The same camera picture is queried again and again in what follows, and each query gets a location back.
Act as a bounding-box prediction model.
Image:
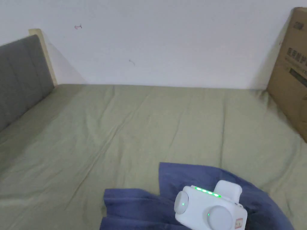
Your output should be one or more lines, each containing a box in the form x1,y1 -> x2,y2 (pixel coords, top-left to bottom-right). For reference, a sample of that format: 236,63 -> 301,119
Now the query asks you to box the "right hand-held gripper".
174,180 -> 248,230

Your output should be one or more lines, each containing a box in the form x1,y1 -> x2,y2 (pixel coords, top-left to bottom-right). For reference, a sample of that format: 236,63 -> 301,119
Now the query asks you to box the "dark blue shirt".
100,162 -> 294,230

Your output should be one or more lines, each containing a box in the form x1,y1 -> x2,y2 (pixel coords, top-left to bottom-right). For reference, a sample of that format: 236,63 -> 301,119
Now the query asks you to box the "bed with pale green sheet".
0,84 -> 307,230

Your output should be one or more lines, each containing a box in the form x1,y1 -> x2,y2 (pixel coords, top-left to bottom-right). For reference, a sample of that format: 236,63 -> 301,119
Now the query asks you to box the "brown cardboard carton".
267,7 -> 307,143

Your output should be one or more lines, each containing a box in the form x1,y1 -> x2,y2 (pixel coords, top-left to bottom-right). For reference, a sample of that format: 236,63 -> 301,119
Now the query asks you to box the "grey padded headboard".
0,28 -> 58,133

